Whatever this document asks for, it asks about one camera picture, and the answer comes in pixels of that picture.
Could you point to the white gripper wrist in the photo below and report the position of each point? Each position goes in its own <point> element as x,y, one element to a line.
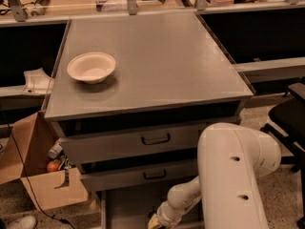
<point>164,218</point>

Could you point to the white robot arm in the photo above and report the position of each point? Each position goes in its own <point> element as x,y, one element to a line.
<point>230,158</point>

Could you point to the grey bottom drawer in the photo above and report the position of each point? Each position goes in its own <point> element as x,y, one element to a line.
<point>132,207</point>

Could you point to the grey drawer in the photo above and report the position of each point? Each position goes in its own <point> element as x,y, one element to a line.
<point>132,207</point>
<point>104,146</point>
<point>127,177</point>

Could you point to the grey middle drawer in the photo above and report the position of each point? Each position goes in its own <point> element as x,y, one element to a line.
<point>127,177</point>

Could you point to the grey top drawer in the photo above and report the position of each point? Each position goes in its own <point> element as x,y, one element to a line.
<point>104,146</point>

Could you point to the grey metal drawer cabinet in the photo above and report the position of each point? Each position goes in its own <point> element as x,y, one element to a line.
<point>168,70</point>

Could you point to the orange fruit in box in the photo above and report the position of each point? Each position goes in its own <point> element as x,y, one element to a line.
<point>53,166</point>

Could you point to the small bottle in box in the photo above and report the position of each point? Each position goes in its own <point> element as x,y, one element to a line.
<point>55,151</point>

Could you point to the white shoe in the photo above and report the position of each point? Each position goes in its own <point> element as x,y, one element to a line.
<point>27,222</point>

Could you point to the brown cardboard box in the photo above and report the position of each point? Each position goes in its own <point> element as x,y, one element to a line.
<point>26,158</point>

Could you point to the black office chair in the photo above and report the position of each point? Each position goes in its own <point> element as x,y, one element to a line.
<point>290,117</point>

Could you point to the beige paper bowl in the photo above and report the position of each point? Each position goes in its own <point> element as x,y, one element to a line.
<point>91,67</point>

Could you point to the white curved plastic part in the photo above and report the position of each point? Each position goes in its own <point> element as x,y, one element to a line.
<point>37,82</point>

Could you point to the black white handheld tool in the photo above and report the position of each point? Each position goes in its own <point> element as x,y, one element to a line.
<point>39,7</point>

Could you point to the grey metal post left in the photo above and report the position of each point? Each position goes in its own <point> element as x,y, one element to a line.
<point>18,11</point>

